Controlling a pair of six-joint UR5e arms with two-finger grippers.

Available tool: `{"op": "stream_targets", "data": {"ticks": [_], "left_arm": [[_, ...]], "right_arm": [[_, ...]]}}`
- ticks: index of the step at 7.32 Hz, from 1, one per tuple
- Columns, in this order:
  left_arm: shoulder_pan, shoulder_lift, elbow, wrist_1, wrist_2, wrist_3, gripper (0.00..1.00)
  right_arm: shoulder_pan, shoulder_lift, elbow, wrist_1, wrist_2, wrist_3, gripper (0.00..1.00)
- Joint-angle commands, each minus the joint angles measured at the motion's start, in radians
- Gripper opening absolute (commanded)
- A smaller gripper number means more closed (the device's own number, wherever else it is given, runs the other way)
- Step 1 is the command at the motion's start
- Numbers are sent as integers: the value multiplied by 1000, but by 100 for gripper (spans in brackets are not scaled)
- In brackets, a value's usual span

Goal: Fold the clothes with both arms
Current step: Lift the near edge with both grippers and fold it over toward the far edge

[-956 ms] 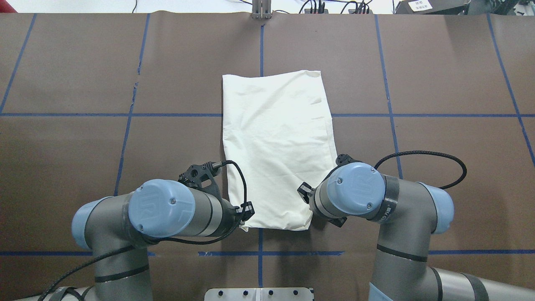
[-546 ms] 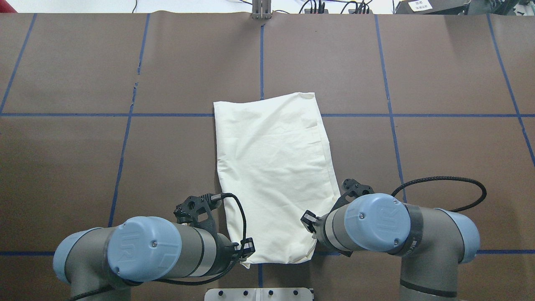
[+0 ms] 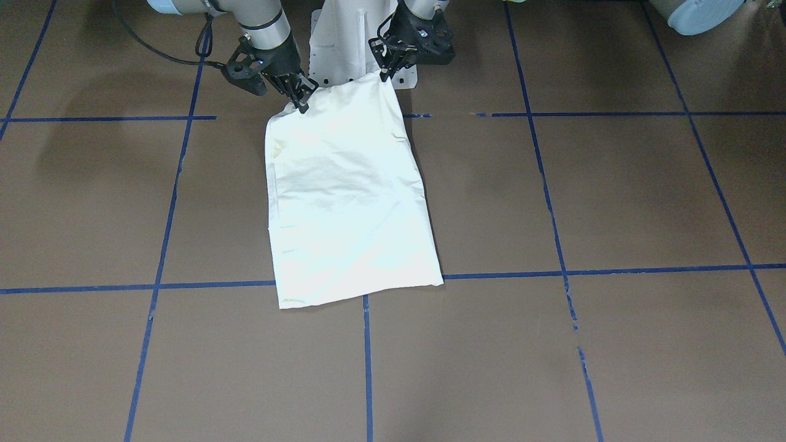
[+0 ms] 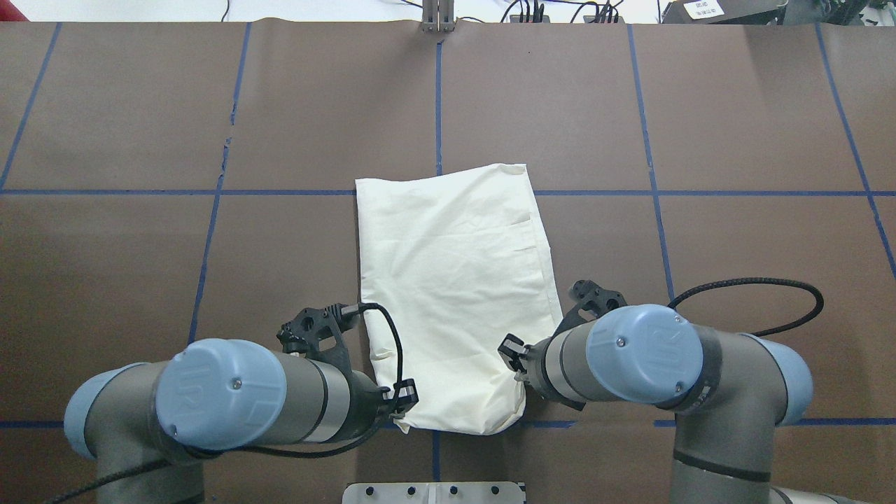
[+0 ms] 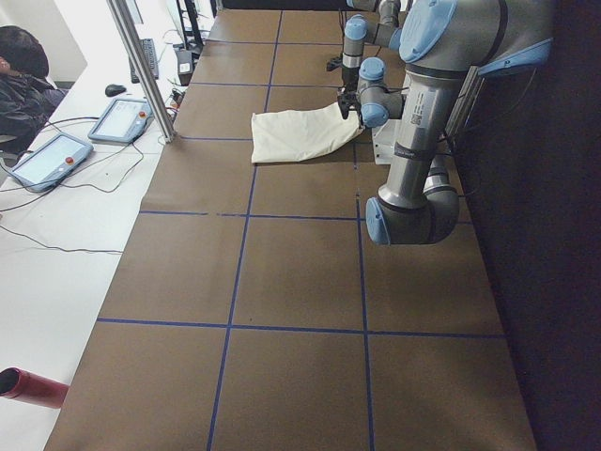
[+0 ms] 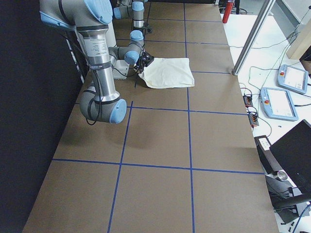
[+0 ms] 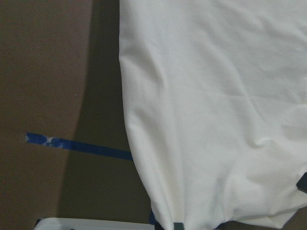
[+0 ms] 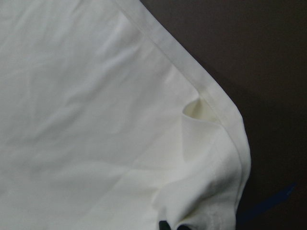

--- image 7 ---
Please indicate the cream long-sleeve cat shirt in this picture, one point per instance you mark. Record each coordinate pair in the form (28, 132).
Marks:
(215, 108)

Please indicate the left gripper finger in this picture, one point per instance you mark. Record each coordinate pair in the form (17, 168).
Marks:
(178, 226)

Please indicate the white camera post base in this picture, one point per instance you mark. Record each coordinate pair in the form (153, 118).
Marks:
(88, 224)

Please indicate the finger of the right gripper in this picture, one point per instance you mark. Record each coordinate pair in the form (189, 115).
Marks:
(302, 183)

